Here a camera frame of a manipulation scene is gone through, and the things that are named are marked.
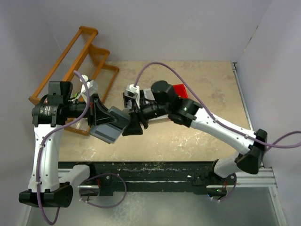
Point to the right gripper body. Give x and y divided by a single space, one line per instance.
145 113

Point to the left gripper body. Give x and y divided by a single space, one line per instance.
91 111

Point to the grey card holder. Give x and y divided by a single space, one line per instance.
110 132

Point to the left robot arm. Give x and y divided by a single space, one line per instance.
49 118

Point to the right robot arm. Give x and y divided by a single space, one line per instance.
189 113

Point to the white plastic bin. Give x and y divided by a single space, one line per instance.
148 94

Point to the black plastic bin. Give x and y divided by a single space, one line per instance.
127 102

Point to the red plastic bin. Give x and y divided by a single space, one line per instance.
180 90

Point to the orange wooden rack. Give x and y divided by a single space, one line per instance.
80 57

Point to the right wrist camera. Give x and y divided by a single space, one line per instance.
133 92

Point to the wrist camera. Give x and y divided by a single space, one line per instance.
133 92
92 87

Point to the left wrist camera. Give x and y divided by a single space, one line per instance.
92 87

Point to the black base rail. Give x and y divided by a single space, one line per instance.
163 177

